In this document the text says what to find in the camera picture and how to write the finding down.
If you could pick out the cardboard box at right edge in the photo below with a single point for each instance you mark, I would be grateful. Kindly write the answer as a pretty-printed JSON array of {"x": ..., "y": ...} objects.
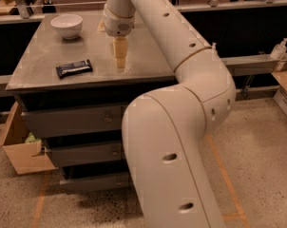
[{"x": 286, "y": 92}]

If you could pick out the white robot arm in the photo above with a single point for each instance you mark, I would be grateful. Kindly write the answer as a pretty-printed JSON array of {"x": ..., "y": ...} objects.
[{"x": 162, "y": 128}]

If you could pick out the clear sanitizer pump bottle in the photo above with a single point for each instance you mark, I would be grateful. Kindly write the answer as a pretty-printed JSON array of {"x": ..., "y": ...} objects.
[{"x": 214, "y": 46}]

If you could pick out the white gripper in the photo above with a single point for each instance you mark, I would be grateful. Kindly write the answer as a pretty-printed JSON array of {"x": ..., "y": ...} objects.
[{"x": 116, "y": 25}]

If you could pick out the open cardboard box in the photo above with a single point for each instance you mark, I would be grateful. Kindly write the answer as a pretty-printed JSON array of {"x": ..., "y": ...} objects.
[{"x": 25, "y": 157}]

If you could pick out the grey three-drawer cabinet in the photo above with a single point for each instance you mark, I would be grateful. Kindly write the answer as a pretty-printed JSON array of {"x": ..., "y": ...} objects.
[{"x": 73, "y": 98}]

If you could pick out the dark blue rxbar wrapper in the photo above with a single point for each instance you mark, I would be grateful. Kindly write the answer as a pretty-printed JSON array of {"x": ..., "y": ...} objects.
[{"x": 73, "y": 68}]

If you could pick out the white ceramic bowl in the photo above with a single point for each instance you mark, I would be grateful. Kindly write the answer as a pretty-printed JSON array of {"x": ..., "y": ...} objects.
[{"x": 68, "y": 26}]

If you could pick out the grey metal railing ledge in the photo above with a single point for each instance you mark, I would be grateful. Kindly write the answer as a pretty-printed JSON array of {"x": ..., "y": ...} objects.
[{"x": 239, "y": 66}]

